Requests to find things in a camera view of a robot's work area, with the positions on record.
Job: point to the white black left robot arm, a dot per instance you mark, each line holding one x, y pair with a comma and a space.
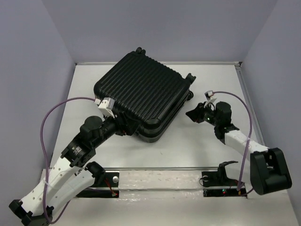
73, 172

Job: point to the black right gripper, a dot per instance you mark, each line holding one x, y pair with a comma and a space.
196, 114

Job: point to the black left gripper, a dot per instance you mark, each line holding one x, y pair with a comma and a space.
125, 126

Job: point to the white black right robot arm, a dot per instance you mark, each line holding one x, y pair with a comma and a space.
268, 168

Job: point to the black ribbed hard suitcase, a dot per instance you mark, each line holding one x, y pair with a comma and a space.
147, 91

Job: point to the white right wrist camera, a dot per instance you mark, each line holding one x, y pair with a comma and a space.
210, 98

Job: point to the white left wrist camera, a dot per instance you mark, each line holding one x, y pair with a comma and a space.
105, 106

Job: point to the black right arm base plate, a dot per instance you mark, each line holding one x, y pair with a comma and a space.
216, 184

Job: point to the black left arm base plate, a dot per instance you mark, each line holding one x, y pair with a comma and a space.
108, 188

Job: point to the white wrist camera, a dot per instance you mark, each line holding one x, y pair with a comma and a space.
105, 106
210, 98

